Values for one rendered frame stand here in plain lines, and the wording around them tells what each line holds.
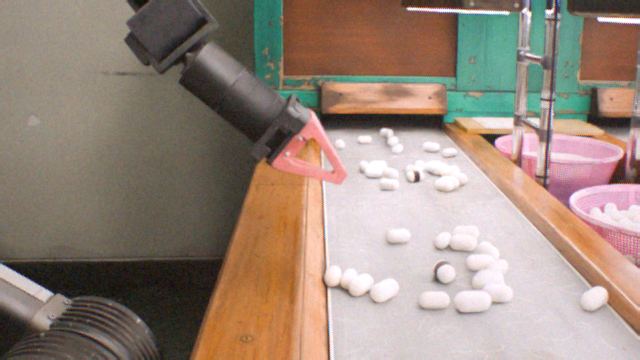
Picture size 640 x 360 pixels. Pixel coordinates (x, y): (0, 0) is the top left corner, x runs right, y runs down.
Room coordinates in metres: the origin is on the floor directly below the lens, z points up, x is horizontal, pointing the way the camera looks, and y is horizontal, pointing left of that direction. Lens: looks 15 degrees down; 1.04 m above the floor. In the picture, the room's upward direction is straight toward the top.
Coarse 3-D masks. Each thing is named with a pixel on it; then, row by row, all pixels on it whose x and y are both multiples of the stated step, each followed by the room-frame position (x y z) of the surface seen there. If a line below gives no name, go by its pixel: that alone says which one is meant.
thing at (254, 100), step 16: (240, 80) 0.68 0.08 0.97; (256, 80) 0.69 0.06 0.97; (240, 96) 0.68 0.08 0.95; (256, 96) 0.68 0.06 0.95; (272, 96) 0.69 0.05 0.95; (224, 112) 0.68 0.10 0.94; (240, 112) 0.68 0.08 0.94; (256, 112) 0.68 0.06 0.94; (272, 112) 0.68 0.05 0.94; (288, 112) 0.65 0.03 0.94; (240, 128) 0.69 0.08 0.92; (256, 128) 0.68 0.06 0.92; (272, 128) 0.65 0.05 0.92; (256, 144) 0.66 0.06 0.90; (256, 160) 0.65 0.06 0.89
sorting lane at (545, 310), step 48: (384, 144) 1.46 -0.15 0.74; (336, 192) 1.07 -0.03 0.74; (384, 192) 1.07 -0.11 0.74; (432, 192) 1.07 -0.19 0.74; (480, 192) 1.07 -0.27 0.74; (336, 240) 0.84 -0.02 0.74; (384, 240) 0.84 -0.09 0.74; (432, 240) 0.83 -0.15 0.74; (480, 240) 0.83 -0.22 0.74; (528, 240) 0.83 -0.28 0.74; (336, 288) 0.68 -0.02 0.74; (432, 288) 0.68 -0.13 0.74; (528, 288) 0.67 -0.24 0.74; (576, 288) 0.67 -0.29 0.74; (336, 336) 0.57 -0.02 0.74; (384, 336) 0.57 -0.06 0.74; (432, 336) 0.57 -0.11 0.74; (480, 336) 0.56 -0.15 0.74; (528, 336) 0.56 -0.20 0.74; (576, 336) 0.56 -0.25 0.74; (624, 336) 0.55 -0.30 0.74
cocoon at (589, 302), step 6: (594, 288) 0.62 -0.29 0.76; (600, 288) 0.62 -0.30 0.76; (588, 294) 0.61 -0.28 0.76; (594, 294) 0.61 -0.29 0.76; (600, 294) 0.61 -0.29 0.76; (606, 294) 0.62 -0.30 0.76; (582, 300) 0.61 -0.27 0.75; (588, 300) 0.61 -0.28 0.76; (594, 300) 0.60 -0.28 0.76; (600, 300) 0.61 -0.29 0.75; (606, 300) 0.61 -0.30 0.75; (582, 306) 0.61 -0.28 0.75; (588, 306) 0.60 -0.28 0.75; (594, 306) 0.60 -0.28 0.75
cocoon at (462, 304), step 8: (456, 296) 0.62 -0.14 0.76; (464, 296) 0.61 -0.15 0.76; (472, 296) 0.61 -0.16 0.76; (480, 296) 0.61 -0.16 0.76; (488, 296) 0.62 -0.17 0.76; (456, 304) 0.61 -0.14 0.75; (464, 304) 0.61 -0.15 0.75; (472, 304) 0.61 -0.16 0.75; (480, 304) 0.61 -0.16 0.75; (488, 304) 0.61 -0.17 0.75
